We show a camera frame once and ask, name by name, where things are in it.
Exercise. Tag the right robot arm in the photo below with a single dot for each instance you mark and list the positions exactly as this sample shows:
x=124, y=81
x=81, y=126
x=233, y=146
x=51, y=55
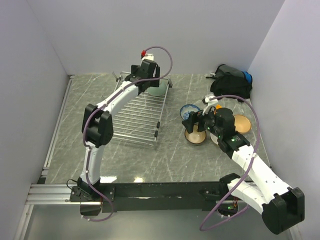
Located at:
x=280, y=206

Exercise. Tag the pale green celadon bowl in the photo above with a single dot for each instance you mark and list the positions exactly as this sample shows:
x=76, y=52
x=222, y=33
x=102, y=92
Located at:
x=160, y=90

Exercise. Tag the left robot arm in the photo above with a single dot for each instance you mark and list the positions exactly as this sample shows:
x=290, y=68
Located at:
x=97, y=125

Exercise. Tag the beige bowl with brown marks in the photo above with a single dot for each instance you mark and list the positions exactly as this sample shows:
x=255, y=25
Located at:
x=214, y=138

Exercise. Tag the tan bowl with floral band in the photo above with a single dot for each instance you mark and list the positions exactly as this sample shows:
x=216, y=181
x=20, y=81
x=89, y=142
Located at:
x=242, y=124

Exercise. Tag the black cloth bundle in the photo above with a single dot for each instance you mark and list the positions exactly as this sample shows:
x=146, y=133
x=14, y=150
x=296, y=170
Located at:
x=228, y=80

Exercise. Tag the dark brown bowl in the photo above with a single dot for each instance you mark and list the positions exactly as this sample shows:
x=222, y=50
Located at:
x=196, y=137

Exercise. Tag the black base bar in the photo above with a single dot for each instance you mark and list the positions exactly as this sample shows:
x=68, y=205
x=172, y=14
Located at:
x=147, y=196

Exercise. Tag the white and blue floral bowl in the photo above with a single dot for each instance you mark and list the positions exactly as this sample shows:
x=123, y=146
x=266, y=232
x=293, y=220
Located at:
x=187, y=109

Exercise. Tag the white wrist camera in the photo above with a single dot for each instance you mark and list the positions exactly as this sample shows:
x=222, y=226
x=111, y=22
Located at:
x=147, y=56
x=209, y=101

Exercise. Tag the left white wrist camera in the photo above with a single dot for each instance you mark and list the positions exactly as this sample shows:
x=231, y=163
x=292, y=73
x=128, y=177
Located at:
x=147, y=56

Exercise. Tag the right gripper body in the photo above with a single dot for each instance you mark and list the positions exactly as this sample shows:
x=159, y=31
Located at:
x=209, y=120

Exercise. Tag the metal wire dish rack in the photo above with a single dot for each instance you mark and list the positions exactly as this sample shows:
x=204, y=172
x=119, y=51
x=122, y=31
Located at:
x=139, y=120

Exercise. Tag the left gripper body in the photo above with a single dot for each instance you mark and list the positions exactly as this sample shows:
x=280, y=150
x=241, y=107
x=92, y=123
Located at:
x=134, y=69

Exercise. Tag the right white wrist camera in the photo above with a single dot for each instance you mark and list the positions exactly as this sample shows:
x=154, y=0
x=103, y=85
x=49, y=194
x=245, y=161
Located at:
x=209, y=101

